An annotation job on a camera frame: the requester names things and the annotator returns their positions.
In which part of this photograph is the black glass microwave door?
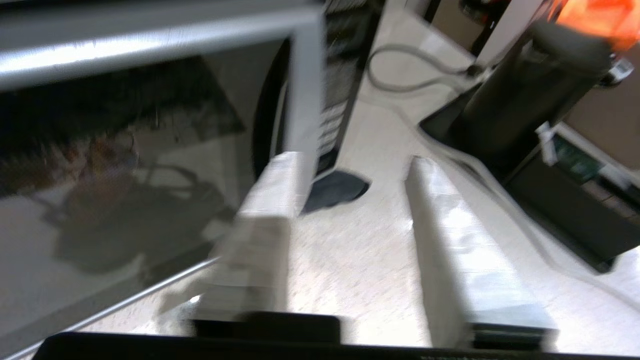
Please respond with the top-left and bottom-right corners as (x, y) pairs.
(0, 0), (326, 360)

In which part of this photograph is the thin black power cable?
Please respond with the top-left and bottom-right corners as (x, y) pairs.
(367, 44), (483, 93)

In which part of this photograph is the dark cloth pad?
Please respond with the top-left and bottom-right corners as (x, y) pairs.
(300, 170), (371, 215)

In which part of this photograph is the white power cable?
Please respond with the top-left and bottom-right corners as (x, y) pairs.
(400, 112), (640, 311)

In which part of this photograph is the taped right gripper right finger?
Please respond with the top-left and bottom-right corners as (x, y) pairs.
(404, 156), (558, 348)

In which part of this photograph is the silver microwave oven body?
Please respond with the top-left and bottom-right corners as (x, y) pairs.
(315, 0), (386, 181)

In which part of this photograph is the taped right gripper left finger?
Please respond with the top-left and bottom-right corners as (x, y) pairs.
(192, 151), (307, 323)

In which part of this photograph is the black appliance base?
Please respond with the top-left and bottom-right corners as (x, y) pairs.
(419, 20), (640, 273)

